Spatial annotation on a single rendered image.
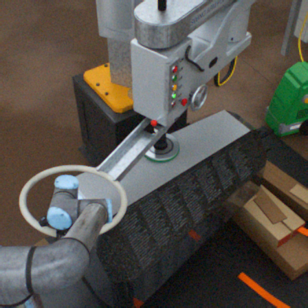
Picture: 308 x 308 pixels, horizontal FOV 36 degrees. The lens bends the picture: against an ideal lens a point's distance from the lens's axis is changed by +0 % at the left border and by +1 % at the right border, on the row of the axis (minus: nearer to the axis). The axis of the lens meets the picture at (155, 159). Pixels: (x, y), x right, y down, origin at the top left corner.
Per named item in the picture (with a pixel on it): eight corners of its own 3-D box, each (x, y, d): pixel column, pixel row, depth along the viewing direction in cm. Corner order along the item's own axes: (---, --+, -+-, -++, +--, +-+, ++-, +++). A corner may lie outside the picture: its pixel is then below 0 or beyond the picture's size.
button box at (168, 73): (173, 104, 232) (174, 55, 211) (177, 106, 231) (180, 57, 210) (163, 112, 228) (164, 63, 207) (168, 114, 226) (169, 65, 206)
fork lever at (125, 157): (172, 89, 267) (171, 82, 263) (200, 102, 259) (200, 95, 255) (92, 171, 237) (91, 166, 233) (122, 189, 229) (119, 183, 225)
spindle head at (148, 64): (172, 81, 266) (175, 9, 234) (205, 96, 257) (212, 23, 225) (133, 114, 247) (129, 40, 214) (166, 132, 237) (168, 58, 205)
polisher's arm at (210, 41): (220, 48, 296) (229, -28, 260) (252, 60, 286) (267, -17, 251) (148, 108, 256) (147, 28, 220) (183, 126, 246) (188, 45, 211)
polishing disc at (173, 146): (155, 166, 256) (155, 164, 255) (134, 143, 268) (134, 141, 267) (186, 150, 264) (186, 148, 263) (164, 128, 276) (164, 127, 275)
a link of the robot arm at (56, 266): (80, 254, 109) (113, 192, 176) (26, 255, 110) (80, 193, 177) (82, 302, 111) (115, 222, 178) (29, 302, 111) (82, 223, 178)
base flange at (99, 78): (81, 77, 330) (80, 71, 327) (139, 55, 349) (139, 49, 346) (117, 115, 303) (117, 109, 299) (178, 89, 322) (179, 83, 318)
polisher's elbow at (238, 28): (209, 40, 269) (212, 7, 254) (217, 23, 281) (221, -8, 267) (241, 46, 264) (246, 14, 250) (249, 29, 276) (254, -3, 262)
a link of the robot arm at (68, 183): (51, 186, 175) (56, 170, 183) (51, 211, 182) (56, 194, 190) (77, 189, 175) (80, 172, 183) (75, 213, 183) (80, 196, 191)
